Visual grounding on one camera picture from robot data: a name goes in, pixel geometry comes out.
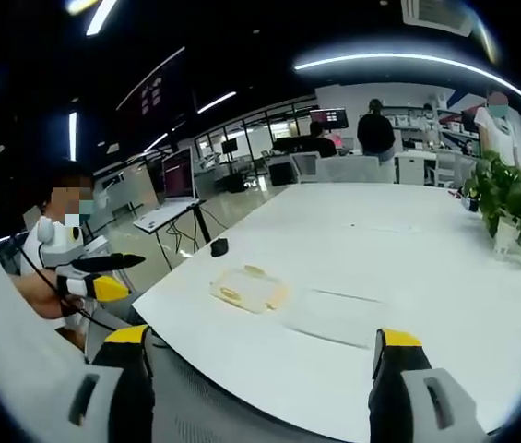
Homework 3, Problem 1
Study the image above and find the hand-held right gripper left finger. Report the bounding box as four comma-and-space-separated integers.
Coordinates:
33, 324, 156, 443

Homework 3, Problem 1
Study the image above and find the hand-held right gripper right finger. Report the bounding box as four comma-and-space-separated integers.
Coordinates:
368, 328, 490, 443

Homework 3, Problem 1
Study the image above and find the clear plastic food container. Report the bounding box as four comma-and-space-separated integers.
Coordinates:
208, 264, 290, 316

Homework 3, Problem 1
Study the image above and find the person's body in white shirt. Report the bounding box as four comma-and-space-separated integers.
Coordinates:
8, 159, 100, 282

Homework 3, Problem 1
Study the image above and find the white standing desk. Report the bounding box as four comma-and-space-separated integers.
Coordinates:
132, 197, 213, 271

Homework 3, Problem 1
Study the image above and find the straight ceiling light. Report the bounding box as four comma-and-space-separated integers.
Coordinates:
84, 0, 119, 37
196, 90, 238, 115
67, 111, 78, 162

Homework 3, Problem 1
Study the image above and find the small black object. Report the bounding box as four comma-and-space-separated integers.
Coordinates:
209, 237, 231, 258

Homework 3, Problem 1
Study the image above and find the laptop with purple screen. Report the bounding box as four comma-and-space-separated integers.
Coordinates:
161, 147, 197, 202

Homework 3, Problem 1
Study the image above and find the green potted plant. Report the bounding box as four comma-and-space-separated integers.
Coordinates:
464, 150, 521, 257

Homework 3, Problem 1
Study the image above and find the white cabinet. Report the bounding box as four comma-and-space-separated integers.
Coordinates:
395, 150, 437, 186

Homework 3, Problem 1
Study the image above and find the long curved ceiling light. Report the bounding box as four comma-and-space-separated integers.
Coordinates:
293, 52, 521, 106

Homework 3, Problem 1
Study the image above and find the ceiling air vent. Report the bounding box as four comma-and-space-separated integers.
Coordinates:
400, 0, 474, 37

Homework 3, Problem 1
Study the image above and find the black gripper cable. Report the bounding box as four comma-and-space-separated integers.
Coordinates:
19, 244, 121, 332

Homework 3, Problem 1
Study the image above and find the wall monitor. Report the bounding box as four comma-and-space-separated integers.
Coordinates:
309, 107, 349, 130

